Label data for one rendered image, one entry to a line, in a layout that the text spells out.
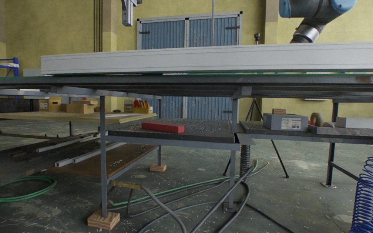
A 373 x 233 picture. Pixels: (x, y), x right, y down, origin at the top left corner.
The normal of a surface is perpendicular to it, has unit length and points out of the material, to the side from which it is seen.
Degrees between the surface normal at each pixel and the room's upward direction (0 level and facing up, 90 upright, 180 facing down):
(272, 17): 90
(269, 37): 90
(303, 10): 146
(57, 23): 90
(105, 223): 90
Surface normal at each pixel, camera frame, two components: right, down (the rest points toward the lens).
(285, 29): -0.20, 0.07
